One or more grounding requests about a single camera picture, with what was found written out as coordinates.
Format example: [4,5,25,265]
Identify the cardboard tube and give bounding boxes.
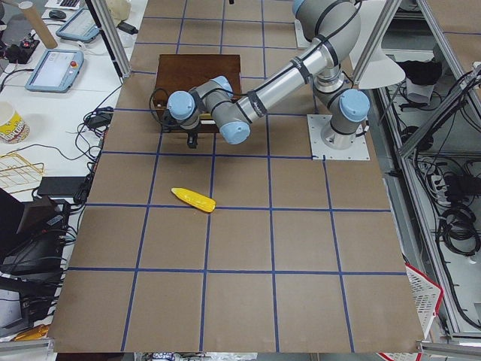
[18,1,58,49]

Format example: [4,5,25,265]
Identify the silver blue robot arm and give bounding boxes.
[160,1,362,144]

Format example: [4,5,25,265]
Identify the white chair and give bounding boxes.
[295,0,407,90]

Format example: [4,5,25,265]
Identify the yellow corn cob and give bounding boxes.
[171,187,216,213]

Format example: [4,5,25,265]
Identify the gold wire rack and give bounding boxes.
[0,153,44,193]

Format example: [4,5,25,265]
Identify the black computer mouse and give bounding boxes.
[48,9,67,20]

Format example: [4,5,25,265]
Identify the near blue teach pendant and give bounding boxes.
[25,50,84,93]

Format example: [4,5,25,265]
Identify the white red plastic basket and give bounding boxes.
[405,262,443,340]

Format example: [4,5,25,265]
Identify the blue teach pendant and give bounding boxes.
[25,50,84,93]
[56,8,99,43]

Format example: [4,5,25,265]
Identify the yellow popcorn paper cup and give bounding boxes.
[0,101,30,144]

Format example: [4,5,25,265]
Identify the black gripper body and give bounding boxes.
[186,130,198,144]

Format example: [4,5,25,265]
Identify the aluminium frame post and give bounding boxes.
[85,0,132,79]

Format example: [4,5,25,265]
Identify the far blue teach pendant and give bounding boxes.
[56,8,99,43]

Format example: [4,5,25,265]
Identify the dark wooden drawer cabinet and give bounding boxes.
[150,53,241,119]

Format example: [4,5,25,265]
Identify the black power adapter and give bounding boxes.
[117,21,138,35]

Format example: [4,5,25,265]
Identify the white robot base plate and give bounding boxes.
[307,114,370,161]

